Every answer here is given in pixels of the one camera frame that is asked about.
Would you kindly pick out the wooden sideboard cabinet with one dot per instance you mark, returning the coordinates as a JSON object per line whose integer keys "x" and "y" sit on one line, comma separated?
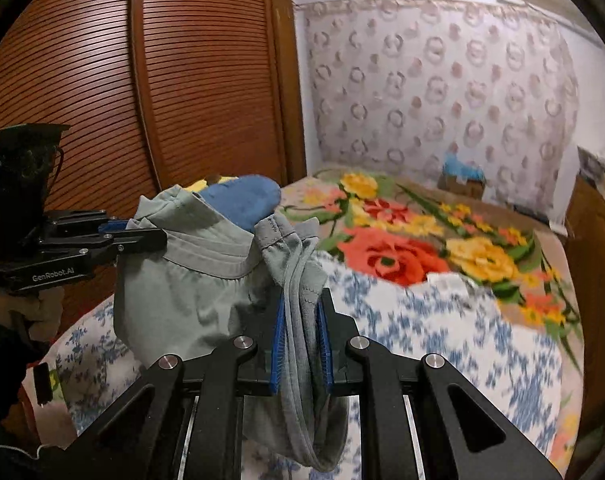
{"x": 592, "y": 260}

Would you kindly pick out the small cardboard box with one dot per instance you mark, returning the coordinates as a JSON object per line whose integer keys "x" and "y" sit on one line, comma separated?
{"x": 460, "y": 187}

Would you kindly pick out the grey pants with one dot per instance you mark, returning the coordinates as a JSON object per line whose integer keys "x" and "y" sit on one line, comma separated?
{"x": 182, "y": 285}

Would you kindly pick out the person's left forearm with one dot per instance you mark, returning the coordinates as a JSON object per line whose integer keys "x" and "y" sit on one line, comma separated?
{"x": 2, "y": 385}

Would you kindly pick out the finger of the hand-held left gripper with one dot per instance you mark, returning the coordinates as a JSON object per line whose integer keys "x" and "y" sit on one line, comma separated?
{"x": 113, "y": 226}
{"x": 142, "y": 241}

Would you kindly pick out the white blue floral blanket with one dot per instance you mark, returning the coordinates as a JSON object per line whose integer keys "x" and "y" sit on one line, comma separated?
{"x": 457, "y": 340}

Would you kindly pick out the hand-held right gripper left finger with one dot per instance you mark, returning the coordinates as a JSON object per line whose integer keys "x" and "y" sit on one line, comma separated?
{"x": 277, "y": 345}

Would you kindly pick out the brown slatted wooden wardrobe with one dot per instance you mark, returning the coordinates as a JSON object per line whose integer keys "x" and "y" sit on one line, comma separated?
{"x": 82, "y": 60}

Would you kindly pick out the folded blue jeans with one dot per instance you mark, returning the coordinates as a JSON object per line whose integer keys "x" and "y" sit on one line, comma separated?
{"x": 247, "y": 200}

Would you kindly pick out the person's left hand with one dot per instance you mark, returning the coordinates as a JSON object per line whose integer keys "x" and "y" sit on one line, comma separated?
{"x": 42, "y": 310}

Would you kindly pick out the pink flowered blanket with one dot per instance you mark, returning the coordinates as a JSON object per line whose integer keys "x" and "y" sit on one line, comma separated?
{"x": 407, "y": 240}

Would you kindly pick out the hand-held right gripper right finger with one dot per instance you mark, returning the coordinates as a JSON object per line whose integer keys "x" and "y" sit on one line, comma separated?
{"x": 324, "y": 350}

